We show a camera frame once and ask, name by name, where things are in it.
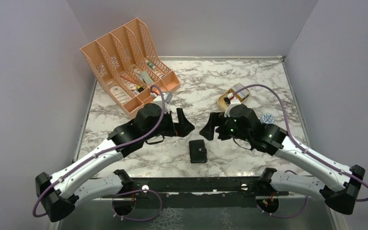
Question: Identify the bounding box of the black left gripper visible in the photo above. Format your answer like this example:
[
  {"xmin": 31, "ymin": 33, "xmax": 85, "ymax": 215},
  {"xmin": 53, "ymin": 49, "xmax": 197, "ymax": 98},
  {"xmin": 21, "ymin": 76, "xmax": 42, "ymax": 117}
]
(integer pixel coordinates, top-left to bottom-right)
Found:
[{"xmin": 144, "ymin": 108, "xmax": 195, "ymax": 141}]

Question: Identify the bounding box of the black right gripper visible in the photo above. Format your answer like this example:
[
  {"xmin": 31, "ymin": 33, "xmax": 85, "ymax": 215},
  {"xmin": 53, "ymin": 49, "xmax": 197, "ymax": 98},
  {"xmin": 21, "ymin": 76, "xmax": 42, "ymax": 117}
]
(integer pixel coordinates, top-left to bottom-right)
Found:
[{"xmin": 200, "ymin": 111, "xmax": 252, "ymax": 142}]

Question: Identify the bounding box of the black leather card holder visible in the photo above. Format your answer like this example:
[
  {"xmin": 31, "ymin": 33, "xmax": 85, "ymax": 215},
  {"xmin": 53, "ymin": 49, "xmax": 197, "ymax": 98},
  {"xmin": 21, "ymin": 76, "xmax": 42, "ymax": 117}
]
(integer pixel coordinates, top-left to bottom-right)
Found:
[{"xmin": 189, "ymin": 139, "xmax": 207, "ymax": 163}]

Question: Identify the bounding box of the beige oval card tray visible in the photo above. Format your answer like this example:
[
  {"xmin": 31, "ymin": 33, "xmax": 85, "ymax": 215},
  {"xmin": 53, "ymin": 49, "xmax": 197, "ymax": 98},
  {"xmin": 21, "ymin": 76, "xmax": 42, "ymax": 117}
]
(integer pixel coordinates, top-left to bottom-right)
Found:
[{"xmin": 218, "ymin": 83, "xmax": 250, "ymax": 112}]

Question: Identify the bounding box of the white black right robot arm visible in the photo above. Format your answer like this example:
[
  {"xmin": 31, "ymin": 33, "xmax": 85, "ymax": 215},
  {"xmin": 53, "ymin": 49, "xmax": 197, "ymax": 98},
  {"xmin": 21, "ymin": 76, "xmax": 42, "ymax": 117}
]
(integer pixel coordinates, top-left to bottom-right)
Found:
[{"xmin": 199, "ymin": 104, "xmax": 365, "ymax": 215}]

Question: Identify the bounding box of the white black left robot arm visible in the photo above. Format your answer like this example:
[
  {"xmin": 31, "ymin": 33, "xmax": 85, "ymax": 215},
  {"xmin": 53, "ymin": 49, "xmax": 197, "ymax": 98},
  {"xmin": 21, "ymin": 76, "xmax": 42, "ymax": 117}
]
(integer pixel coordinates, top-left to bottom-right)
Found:
[{"xmin": 32, "ymin": 103, "xmax": 195, "ymax": 222}]

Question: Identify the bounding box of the white credit card stack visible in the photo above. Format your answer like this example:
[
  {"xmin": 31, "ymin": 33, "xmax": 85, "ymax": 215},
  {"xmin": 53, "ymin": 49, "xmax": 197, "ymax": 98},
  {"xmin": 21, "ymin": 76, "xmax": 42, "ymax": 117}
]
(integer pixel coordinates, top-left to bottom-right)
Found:
[{"xmin": 231, "ymin": 83, "xmax": 250, "ymax": 103}]

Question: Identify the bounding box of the blue patterned round tin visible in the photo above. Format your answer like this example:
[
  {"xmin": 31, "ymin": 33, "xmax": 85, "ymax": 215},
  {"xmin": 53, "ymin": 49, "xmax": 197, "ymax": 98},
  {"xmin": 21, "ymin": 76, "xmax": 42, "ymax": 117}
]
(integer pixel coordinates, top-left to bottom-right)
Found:
[{"xmin": 260, "ymin": 113, "xmax": 276, "ymax": 124}]

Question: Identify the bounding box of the green white tube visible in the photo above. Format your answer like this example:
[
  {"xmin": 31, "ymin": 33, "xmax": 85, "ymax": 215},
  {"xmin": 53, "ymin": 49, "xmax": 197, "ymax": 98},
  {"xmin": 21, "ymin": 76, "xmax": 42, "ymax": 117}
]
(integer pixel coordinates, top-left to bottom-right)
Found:
[{"xmin": 145, "ymin": 60, "xmax": 156, "ymax": 70}]

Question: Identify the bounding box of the orange pen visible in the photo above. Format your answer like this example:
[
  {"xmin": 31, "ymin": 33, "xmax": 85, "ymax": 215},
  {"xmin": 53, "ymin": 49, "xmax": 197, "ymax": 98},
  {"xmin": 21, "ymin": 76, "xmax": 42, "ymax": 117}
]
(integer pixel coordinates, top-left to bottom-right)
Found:
[{"xmin": 120, "ymin": 74, "xmax": 137, "ymax": 84}]

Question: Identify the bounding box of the orange plastic desk organizer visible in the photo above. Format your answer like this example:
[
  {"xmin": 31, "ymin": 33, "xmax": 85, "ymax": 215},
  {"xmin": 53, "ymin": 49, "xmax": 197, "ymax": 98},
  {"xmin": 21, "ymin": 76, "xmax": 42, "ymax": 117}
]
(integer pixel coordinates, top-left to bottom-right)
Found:
[{"xmin": 80, "ymin": 18, "xmax": 180, "ymax": 118}]

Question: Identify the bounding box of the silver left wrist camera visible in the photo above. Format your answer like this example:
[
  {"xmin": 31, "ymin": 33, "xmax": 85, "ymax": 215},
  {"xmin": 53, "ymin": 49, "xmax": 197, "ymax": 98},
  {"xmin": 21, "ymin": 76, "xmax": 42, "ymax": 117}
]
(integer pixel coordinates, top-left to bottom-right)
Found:
[{"xmin": 150, "ymin": 92, "xmax": 173, "ymax": 113}]

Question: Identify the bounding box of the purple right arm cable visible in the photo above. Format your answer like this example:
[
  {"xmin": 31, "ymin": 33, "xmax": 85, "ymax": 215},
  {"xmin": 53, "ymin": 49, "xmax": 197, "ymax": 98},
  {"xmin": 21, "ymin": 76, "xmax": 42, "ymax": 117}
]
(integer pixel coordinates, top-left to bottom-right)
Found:
[{"xmin": 233, "ymin": 84, "xmax": 368, "ymax": 219}]

